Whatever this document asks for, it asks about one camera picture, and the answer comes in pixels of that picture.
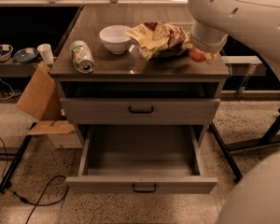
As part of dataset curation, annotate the crushed soda can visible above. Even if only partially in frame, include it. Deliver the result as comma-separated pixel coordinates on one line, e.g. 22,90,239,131
70,40,94,74

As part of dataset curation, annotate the yellow brown chip bag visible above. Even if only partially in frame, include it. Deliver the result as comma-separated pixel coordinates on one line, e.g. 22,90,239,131
126,21,189,61

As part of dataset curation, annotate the brown cardboard box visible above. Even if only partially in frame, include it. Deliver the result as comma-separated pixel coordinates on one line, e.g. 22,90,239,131
17,62,82,148

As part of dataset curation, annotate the open middle drawer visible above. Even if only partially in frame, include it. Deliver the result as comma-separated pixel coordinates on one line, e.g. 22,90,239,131
66,125,217,194

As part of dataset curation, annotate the black left stand leg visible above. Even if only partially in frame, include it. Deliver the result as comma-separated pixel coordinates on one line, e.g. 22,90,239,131
0,134,32,194

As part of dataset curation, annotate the white ceramic bowl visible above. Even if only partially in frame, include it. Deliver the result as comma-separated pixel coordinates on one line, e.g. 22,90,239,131
99,25,132,54

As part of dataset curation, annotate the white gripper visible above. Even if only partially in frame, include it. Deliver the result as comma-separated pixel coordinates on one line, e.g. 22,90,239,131
182,21,228,63

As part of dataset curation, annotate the grey drawer cabinet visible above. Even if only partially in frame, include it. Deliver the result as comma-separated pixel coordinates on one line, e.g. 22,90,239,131
50,4,230,140

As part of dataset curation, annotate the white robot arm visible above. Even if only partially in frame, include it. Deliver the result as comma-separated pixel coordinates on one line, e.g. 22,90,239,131
189,0,280,224

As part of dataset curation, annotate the closed upper drawer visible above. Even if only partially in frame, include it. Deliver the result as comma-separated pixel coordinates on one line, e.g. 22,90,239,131
61,98,220,125

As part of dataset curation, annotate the red apple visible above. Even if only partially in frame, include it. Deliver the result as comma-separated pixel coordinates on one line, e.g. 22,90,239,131
188,48,206,63

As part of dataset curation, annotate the white paper cup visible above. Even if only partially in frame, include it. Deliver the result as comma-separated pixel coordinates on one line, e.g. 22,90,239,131
37,44,54,64

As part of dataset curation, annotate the black table leg frame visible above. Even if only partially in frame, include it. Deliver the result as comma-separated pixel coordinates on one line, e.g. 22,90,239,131
209,108,280,182

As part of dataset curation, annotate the blue patterned bowl left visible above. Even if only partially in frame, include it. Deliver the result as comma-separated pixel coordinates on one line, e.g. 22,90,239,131
0,44,13,62

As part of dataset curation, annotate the blue patterned bowl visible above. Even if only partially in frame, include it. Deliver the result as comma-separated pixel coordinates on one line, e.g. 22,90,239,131
14,48,38,64
0,44,13,62

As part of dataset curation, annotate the blue patterned bowl right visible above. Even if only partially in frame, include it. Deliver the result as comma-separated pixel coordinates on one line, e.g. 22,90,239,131
14,48,38,64

